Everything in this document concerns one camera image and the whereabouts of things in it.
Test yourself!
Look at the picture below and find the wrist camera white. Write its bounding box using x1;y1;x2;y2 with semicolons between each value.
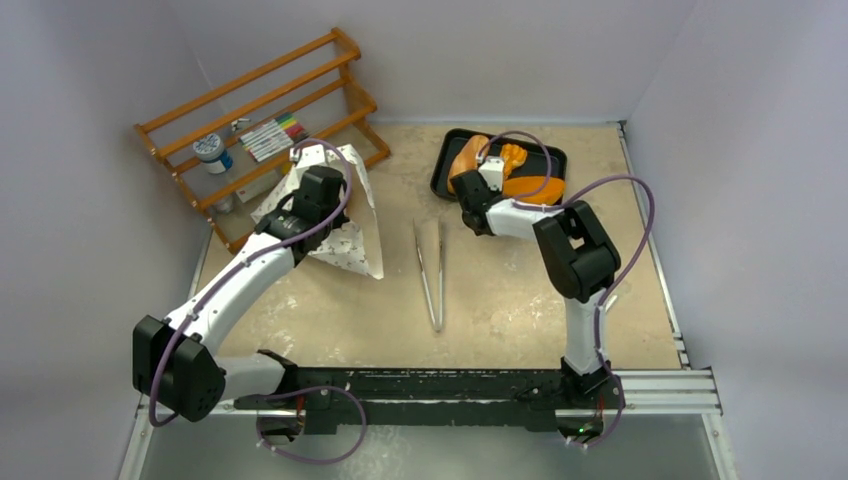
477;156;507;193
289;145;328;176

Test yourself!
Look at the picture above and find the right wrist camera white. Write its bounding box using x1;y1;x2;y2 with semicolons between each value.
477;156;507;193

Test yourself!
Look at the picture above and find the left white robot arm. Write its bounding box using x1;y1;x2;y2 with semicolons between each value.
132;166;350;427

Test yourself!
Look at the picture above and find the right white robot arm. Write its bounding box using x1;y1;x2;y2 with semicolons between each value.
451;171;621;407

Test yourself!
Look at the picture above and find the braided fake bread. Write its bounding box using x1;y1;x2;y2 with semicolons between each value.
499;144;528;179

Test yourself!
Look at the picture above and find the round fake bread roll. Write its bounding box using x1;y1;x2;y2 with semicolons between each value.
503;176;566;205

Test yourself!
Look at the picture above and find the purple cable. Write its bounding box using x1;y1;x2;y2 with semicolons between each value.
475;130;657;372
146;139;354;429

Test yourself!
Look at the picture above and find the pack of coloured markers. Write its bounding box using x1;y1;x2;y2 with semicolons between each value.
239;112;308;163

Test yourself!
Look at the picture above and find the green cap white marker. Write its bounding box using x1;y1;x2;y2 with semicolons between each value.
604;295;618;312

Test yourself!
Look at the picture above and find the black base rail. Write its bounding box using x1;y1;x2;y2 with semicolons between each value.
217;351;624;438

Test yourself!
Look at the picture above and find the black plastic tray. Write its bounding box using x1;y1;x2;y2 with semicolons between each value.
430;128;567;205

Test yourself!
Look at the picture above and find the orange wooden rack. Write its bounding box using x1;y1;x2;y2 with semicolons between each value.
134;27;391;253

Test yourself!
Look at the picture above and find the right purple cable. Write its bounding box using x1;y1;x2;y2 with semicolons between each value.
475;130;657;372

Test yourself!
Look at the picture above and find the long fake bread loaf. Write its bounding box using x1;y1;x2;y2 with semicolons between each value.
446;134;489;194

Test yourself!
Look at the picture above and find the aluminium frame rail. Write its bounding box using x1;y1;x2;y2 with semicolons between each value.
135;367;725;419

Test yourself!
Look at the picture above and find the patterned white paper bag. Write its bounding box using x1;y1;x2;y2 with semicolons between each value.
250;143;384;280

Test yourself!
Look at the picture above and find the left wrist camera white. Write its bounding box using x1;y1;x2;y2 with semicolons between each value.
289;145;328;176

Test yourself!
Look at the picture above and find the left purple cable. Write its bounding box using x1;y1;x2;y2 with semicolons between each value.
146;139;354;429

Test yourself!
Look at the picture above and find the blue lid jar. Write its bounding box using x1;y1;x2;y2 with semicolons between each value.
192;133;233;175

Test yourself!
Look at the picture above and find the small white box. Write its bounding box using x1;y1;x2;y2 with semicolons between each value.
235;181;269;203

